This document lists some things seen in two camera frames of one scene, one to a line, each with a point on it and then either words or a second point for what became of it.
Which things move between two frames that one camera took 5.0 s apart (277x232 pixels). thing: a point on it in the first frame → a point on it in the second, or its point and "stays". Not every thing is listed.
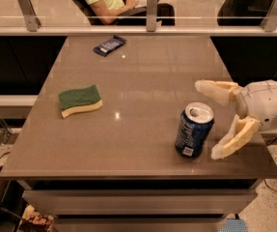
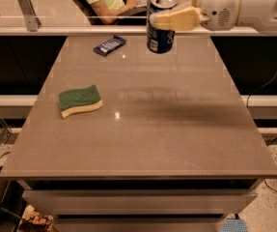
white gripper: x=263 y=104 → x=219 y=6
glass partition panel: x=137 y=6 stays
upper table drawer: x=140 y=202 stays
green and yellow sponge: x=79 y=100 stays
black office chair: x=93 y=17 stays
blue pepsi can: x=195 y=123 → x=160 y=41
